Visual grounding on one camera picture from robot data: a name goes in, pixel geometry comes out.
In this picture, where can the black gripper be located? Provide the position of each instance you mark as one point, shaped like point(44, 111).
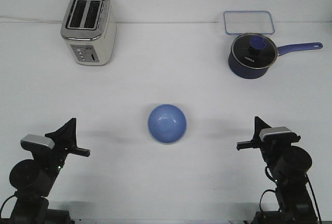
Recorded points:
point(273, 146)
point(63, 142)

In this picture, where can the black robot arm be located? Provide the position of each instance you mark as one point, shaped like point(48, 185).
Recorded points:
point(286, 166)
point(34, 178)

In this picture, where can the blue bowl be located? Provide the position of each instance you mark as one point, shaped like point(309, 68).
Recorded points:
point(167, 123)

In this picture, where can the cream and steel toaster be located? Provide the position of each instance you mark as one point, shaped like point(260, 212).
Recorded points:
point(89, 30)

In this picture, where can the clear container blue rim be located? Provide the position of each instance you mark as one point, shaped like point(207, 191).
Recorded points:
point(240, 22)

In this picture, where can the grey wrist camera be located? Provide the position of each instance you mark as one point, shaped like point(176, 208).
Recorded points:
point(33, 142)
point(264, 133)

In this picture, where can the blue saucepan with handle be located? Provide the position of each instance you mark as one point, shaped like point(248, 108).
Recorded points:
point(249, 73)

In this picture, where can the glass pot lid blue knob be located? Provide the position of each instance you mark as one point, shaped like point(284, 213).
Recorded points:
point(254, 50)

